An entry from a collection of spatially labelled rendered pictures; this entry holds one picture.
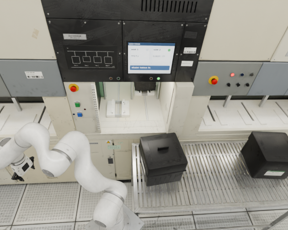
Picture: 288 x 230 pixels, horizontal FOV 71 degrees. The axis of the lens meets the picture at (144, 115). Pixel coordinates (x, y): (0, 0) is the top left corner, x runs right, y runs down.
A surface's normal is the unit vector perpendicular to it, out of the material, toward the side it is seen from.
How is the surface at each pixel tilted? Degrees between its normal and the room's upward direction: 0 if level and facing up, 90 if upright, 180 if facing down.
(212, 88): 90
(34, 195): 0
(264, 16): 90
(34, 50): 90
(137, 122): 0
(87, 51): 90
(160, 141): 0
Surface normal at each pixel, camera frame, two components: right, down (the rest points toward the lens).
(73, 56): 0.07, 0.69
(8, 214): 0.05, -0.72
